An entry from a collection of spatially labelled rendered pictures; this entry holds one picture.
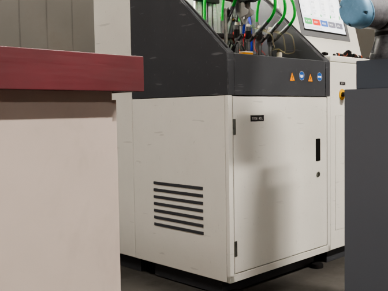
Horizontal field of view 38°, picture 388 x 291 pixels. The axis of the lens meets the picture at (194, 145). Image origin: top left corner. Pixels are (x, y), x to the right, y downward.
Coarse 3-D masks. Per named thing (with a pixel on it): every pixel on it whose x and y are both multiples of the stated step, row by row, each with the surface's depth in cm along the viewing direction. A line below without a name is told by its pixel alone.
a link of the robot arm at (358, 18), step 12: (348, 0) 191; (360, 0) 187; (372, 0) 188; (384, 0) 191; (348, 12) 191; (360, 12) 187; (372, 12) 188; (384, 12) 190; (348, 24) 193; (360, 24) 190; (372, 24) 191; (384, 24) 194
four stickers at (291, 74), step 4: (292, 72) 241; (300, 72) 245; (292, 76) 241; (300, 76) 246; (308, 76) 250; (312, 76) 252; (320, 76) 256; (292, 80) 242; (304, 80) 248; (308, 80) 250; (312, 80) 252; (320, 80) 256
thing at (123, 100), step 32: (96, 0) 270; (128, 0) 253; (96, 32) 271; (128, 32) 254; (128, 96) 257; (128, 128) 258; (128, 160) 259; (128, 192) 260; (128, 224) 262; (128, 256) 268
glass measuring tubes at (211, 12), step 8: (200, 0) 272; (208, 0) 276; (216, 0) 280; (200, 8) 273; (208, 8) 278; (216, 8) 281; (208, 16) 278; (216, 16) 281; (216, 24) 281; (216, 32) 281
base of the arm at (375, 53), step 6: (378, 36) 199; (384, 36) 197; (378, 42) 199; (384, 42) 197; (372, 48) 202; (378, 48) 198; (384, 48) 196; (372, 54) 200; (378, 54) 197; (384, 54) 196
